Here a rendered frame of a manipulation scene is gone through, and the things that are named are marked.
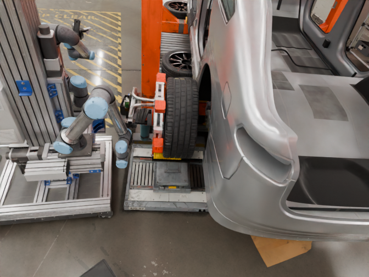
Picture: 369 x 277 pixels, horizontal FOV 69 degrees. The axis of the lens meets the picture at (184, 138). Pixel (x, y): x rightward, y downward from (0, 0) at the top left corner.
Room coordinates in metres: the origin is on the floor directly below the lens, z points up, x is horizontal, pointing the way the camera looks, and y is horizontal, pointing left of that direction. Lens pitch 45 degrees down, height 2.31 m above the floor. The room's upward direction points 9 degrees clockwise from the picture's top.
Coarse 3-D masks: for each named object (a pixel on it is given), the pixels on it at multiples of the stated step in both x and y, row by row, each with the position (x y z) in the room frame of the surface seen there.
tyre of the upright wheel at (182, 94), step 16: (176, 80) 1.76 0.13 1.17; (192, 80) 1.81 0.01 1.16; (176, 96) 1.58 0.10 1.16; (192, 96) 1.61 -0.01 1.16; (176, 112) 1.47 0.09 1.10; (192, 112) 1.50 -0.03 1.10; (176, 128) 1.41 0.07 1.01; (192, 128) 1.43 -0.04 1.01; (176, 144) 1.37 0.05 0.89; (192, 144) 1.39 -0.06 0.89
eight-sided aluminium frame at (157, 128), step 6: (156, 84) 1.74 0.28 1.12; (162, 84) 1.75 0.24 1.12; (156, 90) 1.66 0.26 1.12; (162, 90) 1.68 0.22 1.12; (156, 96) 1.59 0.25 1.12; (162, 96) 1.60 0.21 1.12; (156, 114) 1.48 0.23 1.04; (162, 114) 1.49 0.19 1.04; (162, 120) 1.46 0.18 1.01; (156, 126) 1.42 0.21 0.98; (162, 126) 1.43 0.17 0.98; (156, 132) 1.40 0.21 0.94; (162, 132) 1.41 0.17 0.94
